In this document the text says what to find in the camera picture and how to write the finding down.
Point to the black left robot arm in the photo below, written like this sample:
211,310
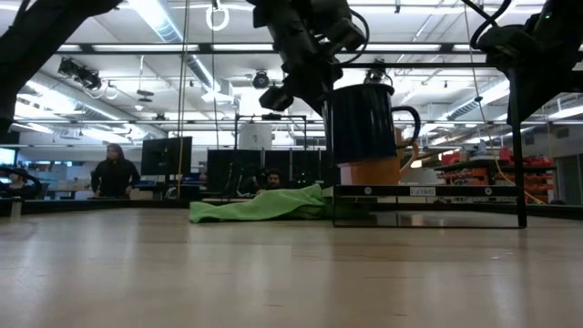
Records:
36,41

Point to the standing person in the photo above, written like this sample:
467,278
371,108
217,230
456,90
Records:
114,175

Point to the black overhead beam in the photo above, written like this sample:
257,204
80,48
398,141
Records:
205,48

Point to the green microfibre cloth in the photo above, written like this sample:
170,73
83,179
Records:
264,207

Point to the wooden shelf with black frame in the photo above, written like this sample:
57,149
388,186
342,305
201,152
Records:
469,191

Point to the black mug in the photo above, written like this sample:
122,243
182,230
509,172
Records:
364,127

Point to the black ceiling camera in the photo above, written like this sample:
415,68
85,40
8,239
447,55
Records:
261,80
77,73
377,76

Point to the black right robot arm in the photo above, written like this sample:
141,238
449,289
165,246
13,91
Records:
546,41

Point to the black aluminium table frame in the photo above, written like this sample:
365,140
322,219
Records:
91,206

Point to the black cabinet row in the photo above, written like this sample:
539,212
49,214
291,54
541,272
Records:
237,168

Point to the black monitor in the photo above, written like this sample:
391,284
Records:
164,157

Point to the silver ventilation duct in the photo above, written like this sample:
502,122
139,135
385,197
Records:
159,23

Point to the seated person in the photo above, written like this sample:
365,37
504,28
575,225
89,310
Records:
273,178

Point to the black metal stand frame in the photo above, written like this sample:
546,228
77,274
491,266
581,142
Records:
271,116

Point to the white paper shelf label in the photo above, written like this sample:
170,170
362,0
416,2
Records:
422,191

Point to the orange mug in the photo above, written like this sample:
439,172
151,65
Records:
378,175

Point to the person in chair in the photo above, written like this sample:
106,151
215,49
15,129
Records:
18,178

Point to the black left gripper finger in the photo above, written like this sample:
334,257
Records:
276,98
346,34

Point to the rack with red bins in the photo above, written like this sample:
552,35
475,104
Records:
533,160

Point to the lit wall screen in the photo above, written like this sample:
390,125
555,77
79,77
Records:
7,156

